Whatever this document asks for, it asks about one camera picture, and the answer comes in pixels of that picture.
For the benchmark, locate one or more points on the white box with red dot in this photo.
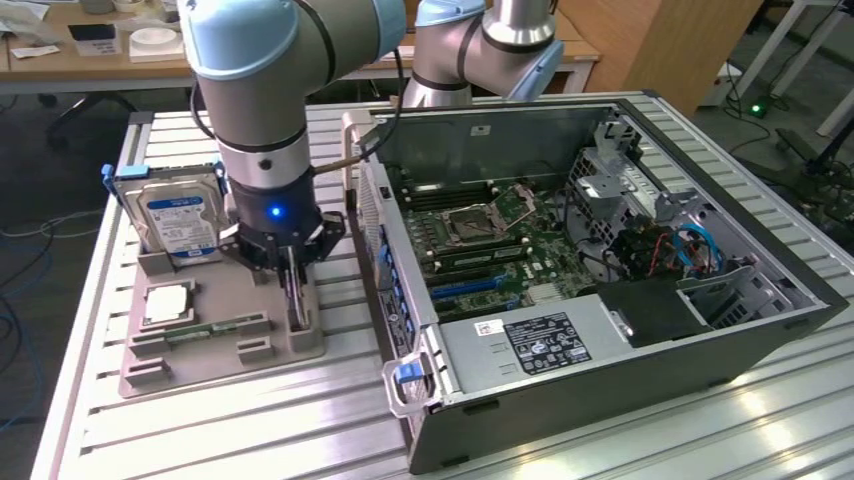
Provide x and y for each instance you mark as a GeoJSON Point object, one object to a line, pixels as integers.
{"type": "Point", "coordinates": [722, 92]}

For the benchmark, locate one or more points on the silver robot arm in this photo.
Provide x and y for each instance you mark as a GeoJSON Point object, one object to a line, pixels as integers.
{"type": "Point", "coordinates": [267, 125]}

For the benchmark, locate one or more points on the metal socket cover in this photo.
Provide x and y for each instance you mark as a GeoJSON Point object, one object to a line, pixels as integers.
{"type": "Point", "coordinates": [515, 206]}

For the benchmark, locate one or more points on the black PC case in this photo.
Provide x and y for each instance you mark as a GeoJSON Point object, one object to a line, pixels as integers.
{"type": "Point", "coordinates": [600, 400]}

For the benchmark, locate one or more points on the white table frame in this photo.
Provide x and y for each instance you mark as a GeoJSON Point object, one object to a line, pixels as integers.
{"type": "Point", "coordinates": [793, 50]}

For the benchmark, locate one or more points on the hard disk with blue bracket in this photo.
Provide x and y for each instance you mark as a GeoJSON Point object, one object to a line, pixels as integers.
{"type": "Point", "coordinates": [176, 220]}

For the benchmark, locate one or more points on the wooden desk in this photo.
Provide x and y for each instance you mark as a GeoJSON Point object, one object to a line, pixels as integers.
{"type": "Point", "coordinates": [67, 70]}

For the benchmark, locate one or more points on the RAM stick with black chips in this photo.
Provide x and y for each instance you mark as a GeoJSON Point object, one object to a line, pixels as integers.
{"type": "Point", "coordinates": [480, 256]}

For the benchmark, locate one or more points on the bare green RAM stick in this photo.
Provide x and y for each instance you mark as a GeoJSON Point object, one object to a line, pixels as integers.
{"type": "Point", "coordinates": [200, 331]}

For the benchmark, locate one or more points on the CPU with silver lid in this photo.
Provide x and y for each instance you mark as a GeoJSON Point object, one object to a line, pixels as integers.
{"type": "Point", "coordinates": [165, 305]}

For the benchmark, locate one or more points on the graphics card with metal bracket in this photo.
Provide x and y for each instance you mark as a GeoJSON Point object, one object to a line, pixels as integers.
{"type": "Point", "coordinates": [298, 300]}

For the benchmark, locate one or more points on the clear plastic bag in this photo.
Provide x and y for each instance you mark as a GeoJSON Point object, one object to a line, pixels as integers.
{"type": "Point", "coordinates": [27, 22]}

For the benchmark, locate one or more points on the wooden cabinet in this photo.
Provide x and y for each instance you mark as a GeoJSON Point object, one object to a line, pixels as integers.
{"type": "Point", "coordinates": [667, 50]}

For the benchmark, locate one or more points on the CPU socket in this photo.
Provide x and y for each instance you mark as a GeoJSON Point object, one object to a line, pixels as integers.
{"type": "Point", "coordinates": [470, 225]}

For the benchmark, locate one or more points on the white box with black lid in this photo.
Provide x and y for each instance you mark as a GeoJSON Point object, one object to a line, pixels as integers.
{"type": "Point", "coordinates": [93, 47]}

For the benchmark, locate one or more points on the grey cup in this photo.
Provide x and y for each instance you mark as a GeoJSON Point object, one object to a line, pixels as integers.
{"type": "Point", "coordinates": [97, 6]}

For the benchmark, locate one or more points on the black RAM slot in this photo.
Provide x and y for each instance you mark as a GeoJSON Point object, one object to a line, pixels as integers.
{"type": "Point", "coordinates": [452, 205]}
{"type": "Point", "coordinates": [448, 194]}
{"type": "Point", "coordinates": [450, 200]}
{"type": "Point", "coordinates": [446, 189]}

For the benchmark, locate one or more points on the blue expansion slot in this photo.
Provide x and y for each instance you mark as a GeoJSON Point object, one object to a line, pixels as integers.
{"type": "Point", "coordinates": [467, 290]}

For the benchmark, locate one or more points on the silver chipset heatsink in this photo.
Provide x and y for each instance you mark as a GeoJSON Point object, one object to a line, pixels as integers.
{"type": "Point", "coordinates": [547, 296]}

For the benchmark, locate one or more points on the black floor equipment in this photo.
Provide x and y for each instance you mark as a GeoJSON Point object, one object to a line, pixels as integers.
{"type": "Point", "coordinates": [821, 170]}

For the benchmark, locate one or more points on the grey parts rack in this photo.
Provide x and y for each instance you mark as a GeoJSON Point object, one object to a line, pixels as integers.
{"type": "Point", "coordinates": [220, 300]}

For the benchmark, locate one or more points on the white round container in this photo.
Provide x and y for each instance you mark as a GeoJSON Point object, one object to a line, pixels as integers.
{"type": "Point", "coordinates": [156, 47]}

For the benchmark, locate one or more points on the green motherboard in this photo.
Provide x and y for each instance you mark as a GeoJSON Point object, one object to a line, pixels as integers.
{"type": "Point", "coordinates": [534, 260]}

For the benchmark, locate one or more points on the power strip with green light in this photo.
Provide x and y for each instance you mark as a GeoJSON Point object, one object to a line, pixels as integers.
{"type": "Point", "coordinates": [755, 108]}

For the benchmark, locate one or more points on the grey power supply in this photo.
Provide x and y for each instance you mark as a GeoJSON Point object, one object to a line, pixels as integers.
{"type": "Point", "coordinates": [480, 360]}

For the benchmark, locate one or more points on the black chair base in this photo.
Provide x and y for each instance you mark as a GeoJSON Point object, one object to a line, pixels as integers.
{"type": "Point", "coordinates": [80, 107]}

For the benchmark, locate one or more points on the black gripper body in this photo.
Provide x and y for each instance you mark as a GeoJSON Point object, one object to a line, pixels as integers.
{"type": "Point", "coordinates": [274, 220]}

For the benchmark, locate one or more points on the white paper label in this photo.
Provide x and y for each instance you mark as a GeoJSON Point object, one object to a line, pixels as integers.
{"type": "Point", "coordinates": [33, 51]}

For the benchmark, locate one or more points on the black expansion slot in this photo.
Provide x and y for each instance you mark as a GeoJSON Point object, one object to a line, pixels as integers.
{"type": "Point", "coordinates": [467, 278]}

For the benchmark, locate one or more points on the metal disk bay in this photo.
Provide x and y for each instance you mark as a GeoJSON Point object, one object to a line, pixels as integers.
{"type": "Point", "coordinates": [600, 165]}
{"type": "Point", "coordinates": [727, 300]}

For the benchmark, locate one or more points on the blue card retention clip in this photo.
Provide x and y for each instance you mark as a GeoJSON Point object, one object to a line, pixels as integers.
{"type": "Point", "coordinates": [392, 275]}
{"type": "Point", "coordinates": [383, 245]}
{"type": "Point", "coordinates": [396, 293]}
{"type": "Point", "coordinates": [400, 312]}

